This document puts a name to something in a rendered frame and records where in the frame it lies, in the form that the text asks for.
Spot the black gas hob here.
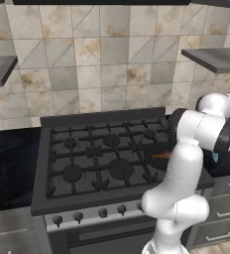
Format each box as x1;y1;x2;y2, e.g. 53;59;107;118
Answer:
30;106;216;217

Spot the dark oven door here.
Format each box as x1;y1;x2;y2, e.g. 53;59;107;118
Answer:
47;217;161;254

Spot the grey drawer front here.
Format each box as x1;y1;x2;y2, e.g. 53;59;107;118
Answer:
0;207;33;240
211;174;230;198
191;217;230;248
204;193;230;224

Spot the black range hood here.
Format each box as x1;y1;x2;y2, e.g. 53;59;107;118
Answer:
12;0;192;6

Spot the grey cupboard door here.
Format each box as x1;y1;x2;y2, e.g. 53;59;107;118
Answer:
0;227;36;254

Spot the dark oven door handle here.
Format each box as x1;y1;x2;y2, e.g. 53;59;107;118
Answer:
66;226;157;248

